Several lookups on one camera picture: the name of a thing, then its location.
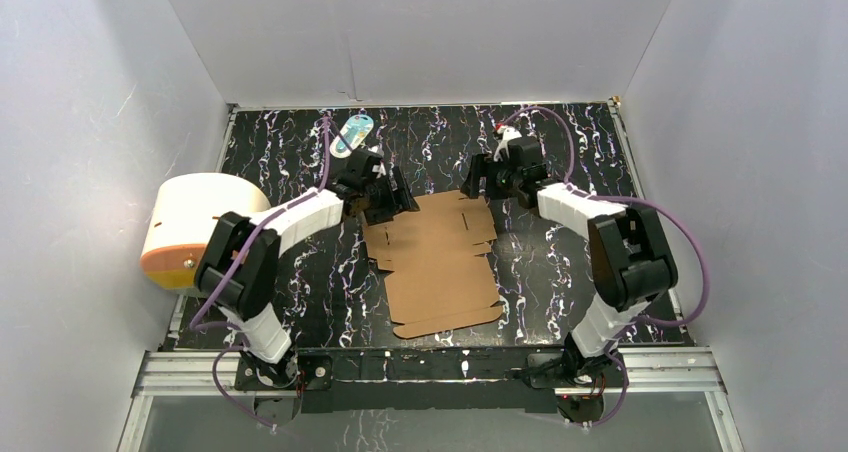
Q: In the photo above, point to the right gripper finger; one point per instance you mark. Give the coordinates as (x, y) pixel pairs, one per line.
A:
(500, 188)
(478, 170)

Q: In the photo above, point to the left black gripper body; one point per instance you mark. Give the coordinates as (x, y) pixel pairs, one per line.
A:
(387, 190)

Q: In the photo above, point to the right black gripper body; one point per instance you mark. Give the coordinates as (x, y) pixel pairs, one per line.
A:
(503, 169)

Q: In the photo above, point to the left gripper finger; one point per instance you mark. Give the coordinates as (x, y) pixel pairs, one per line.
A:
(402, 197)
(379, 212)

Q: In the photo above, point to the brown cardboard box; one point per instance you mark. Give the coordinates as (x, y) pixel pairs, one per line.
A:
(438, 277)

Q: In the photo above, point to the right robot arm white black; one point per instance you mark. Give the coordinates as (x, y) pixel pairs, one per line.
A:
(630, 258)

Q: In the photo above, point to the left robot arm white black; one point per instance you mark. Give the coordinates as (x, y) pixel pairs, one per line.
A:
(239, 267)

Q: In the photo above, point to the blue white blister package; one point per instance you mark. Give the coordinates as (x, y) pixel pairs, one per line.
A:
(352, 135)

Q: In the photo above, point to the white orange round container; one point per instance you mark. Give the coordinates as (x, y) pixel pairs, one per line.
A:
(185, 213)

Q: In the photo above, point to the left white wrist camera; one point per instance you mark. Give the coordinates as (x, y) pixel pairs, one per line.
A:
(379, 168)

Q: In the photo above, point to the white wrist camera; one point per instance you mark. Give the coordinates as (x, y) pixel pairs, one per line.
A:
(379, 168)
(505, 134)

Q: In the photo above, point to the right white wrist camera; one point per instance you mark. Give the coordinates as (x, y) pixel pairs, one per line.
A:
(505, 134)

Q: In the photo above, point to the aluminium front rail frame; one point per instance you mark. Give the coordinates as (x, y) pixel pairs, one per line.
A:
(333, 380)

